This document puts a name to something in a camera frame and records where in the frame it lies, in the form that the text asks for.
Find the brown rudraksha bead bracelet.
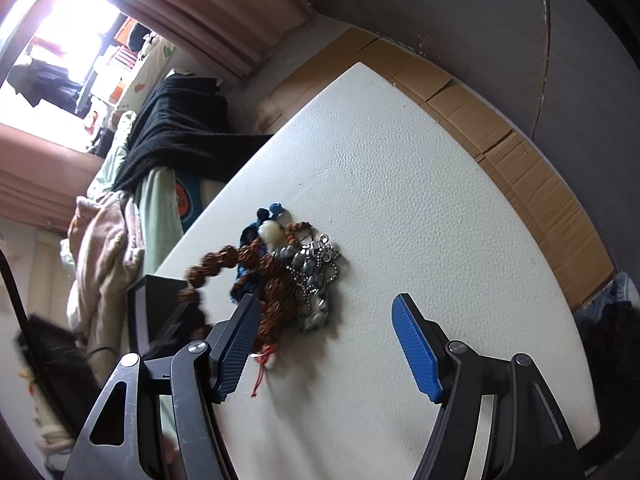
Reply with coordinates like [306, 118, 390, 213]
[178, 221, 316, 398]

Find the grey blue bead bracelet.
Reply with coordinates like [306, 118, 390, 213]
[278, 244, 332, 334]

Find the blue braided cord bracelet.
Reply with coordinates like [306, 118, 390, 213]
[228, 202, 286, 302]

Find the black jewelry box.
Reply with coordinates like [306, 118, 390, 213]
[127, 274, 207, 360]

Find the green bed sheet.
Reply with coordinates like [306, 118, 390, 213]
[86, 110, 183, 278]

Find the pink fleece blanket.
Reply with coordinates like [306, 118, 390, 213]
[67, 194, 147, 356]

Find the flattened cardboard sheet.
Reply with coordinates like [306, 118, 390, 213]
[255, 28, 614, 310]

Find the black knit blanket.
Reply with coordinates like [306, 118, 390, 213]
[112, 75, 270, 192]

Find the pink curtain left panel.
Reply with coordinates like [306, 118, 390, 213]
[0, 125, 103, 234]

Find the patterned white pillow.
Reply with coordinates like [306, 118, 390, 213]
[116, 36, 176, 113]

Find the pink curtain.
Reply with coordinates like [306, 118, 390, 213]
[110, 0, 310, 82]

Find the silver ball chain necklace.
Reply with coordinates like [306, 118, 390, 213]
[284, 233, 343, 317]

